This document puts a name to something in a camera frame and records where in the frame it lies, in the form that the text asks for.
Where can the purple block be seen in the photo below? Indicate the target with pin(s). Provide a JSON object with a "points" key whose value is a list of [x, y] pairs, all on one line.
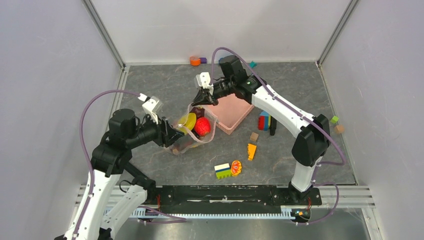
{"points": [[203, 60]]}

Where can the teal wedge block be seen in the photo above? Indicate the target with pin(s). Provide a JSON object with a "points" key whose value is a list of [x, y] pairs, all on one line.
{"points": [[253, 64]]}

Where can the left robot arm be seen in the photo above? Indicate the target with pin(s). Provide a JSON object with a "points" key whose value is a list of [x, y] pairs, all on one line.
{"points": [[109, 160]]}

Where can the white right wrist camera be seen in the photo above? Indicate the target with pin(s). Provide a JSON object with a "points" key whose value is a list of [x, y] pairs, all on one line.
{"points": [[203, 82]]}

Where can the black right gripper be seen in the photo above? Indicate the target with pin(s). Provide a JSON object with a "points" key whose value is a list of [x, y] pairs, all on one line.
{"points": [[205, 97]]}

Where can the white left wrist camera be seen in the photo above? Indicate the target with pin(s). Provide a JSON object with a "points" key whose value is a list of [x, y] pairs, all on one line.
{"points": [[151, 105]]}

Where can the pink plastic basket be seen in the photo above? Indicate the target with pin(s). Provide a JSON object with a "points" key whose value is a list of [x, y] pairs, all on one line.
{"points": [[228, 114]]}

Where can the black microphone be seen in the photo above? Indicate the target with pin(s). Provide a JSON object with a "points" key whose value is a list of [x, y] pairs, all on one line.
{"points": [[272, 126]]}

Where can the orange round patterned toy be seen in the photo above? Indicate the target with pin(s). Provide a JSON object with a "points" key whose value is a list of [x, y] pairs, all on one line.
{"points": [[236, 168]]}

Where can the green cube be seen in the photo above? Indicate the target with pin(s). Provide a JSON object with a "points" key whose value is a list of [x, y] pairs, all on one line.
{"points": [[334, 119]]}

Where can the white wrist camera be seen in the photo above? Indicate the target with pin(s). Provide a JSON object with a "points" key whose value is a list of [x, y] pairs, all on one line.
{"points": [[151, 105], [203, 82]]}

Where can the clear zip top bag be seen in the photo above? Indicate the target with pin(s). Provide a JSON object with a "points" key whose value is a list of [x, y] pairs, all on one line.
{"points": [[191, 140]]}

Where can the yellow star fruit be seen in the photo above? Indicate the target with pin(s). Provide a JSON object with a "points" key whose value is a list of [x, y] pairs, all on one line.
{"points": [[187, 123]]}

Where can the red blue yellow brick block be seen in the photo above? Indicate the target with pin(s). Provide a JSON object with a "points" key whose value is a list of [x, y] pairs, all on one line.
{"points": [[264, 121]]}

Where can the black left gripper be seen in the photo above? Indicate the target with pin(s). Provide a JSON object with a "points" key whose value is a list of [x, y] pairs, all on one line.
{"points": [[166, 133]]}

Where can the tan wooden cube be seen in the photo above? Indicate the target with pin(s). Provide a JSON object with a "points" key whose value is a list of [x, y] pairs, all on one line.
{"points": [[339, 129]]}

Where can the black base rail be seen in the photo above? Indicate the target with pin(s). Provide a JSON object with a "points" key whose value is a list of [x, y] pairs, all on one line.
{"points": [[223, 199]]}

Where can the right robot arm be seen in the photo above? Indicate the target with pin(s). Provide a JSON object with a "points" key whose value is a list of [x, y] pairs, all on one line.
{"points": [[311, 133]]}

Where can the white blue green brick stack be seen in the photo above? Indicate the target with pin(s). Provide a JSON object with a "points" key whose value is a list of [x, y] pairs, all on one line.
{"points": [[223, 171]]}

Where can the orange yellow toy piece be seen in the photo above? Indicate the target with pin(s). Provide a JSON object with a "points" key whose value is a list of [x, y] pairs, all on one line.
{"points": [[251, 151]]}

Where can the small red apple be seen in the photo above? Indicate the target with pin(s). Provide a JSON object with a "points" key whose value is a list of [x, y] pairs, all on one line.
{"points": [[202, 126]]}

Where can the dark red apple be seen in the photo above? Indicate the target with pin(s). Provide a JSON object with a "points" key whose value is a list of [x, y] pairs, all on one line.
{"points": [[198, 111]]}

